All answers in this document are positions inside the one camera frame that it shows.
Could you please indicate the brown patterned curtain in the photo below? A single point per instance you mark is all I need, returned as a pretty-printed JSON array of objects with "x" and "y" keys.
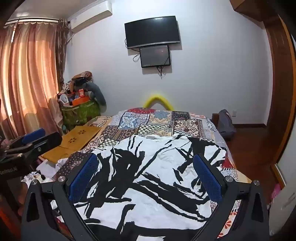
[{"x": 63, "y": 53}]

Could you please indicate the pink curtain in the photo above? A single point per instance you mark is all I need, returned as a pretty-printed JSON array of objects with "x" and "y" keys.
[{"x": 30, "y": 81}]

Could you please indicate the black and white shirt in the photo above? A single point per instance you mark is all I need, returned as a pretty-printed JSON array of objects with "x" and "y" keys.
[{"x": 150, "y": 185}]

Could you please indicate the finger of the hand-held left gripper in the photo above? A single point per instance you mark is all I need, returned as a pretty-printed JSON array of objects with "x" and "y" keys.
[
  {"x": 48, "y": 141},
  {"x": 33, "y": 136}
]

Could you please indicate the small black wall monitor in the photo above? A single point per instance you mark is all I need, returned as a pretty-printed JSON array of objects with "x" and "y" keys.
[{"x": 155, "y": 56}]

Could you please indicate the orange box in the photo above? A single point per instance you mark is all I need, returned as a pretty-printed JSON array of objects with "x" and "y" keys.
[{"x": 79, "y": 100}]

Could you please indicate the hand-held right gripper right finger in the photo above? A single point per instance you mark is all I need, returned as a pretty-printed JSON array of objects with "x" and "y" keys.
[{"x": 208, "y": 178}]

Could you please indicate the striped mat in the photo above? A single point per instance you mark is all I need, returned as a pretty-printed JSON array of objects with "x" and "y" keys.
[{"x": 99, "y": 121}]

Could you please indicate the grey backpack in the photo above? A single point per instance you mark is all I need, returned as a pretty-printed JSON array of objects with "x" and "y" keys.
[{"x": 225, "y": 125}]

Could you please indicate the white air conditioner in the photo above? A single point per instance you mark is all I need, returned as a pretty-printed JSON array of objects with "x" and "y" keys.
[{"x": 92, "y": 16}]

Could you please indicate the wooden lap desk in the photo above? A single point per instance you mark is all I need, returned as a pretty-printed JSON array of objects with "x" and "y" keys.
[{"x": 76, "y": 139}]

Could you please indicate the patchwork bedspread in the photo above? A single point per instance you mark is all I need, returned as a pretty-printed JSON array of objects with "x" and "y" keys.
[{"x": 161, "y": 122}]

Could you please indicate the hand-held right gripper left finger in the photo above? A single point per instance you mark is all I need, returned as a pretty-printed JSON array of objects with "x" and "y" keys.
[{"x": 83, "y": 178}]

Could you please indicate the white wall socket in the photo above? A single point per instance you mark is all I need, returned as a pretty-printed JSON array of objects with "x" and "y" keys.
[{"x": 234, "y": 113}]

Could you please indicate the green patterned bag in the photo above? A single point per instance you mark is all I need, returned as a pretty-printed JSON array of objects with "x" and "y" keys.
[{"x": 78, "y": 113}]

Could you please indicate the brown bag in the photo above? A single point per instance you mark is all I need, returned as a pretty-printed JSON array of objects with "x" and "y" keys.
[{"x": 81, "y": 76}]

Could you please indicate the black wall television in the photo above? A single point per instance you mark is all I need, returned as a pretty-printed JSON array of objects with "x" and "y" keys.
[{"x": 152, "y": 32}]

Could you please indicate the white crumpled cloth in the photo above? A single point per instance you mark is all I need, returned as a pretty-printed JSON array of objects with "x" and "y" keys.
[{"x": 61, "y": 162}]

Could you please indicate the wooden door frame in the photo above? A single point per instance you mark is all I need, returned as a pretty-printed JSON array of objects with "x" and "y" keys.
[{"x": 279, "y": 81}]

